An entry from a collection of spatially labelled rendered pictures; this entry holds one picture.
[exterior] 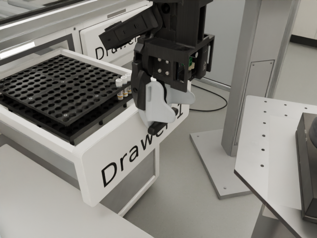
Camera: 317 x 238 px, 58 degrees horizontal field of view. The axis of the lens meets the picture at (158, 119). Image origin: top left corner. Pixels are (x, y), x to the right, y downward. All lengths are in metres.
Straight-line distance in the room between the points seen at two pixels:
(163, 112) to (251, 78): 1.05
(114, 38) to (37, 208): 0.32
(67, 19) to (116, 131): 0.41
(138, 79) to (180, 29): 0.08
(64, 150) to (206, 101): 1.83
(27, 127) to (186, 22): 0.30
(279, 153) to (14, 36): 0.60
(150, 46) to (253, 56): 1.04
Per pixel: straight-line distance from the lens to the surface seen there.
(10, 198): 0.59
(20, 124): 0.52
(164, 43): 0.36
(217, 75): 2.38
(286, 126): 0.74
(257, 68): 1.42
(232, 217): 1.47
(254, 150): 0.65
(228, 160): 1.67
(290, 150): 0.68
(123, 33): 0.40
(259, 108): 0.79
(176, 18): 0.36
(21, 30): 0.68
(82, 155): 0.38
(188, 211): 1.46
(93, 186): 0.43
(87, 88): 0.57
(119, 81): 0.55
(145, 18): 0.37
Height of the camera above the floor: 1.18
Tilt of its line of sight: 36 degrees down
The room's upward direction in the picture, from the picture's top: straight up
